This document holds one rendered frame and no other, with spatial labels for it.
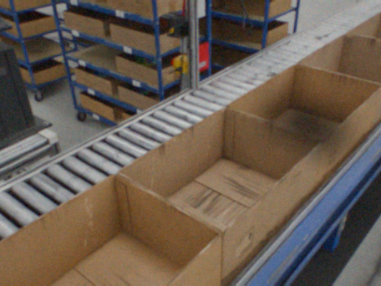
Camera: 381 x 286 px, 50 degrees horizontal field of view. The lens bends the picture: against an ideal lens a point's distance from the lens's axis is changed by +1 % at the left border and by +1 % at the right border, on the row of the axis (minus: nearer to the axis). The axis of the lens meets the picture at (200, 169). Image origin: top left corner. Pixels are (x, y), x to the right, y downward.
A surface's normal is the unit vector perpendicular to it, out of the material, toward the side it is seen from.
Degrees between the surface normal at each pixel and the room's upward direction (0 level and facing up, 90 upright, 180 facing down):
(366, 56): 90
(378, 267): 0
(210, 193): 0
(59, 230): 90
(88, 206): 90
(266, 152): 89
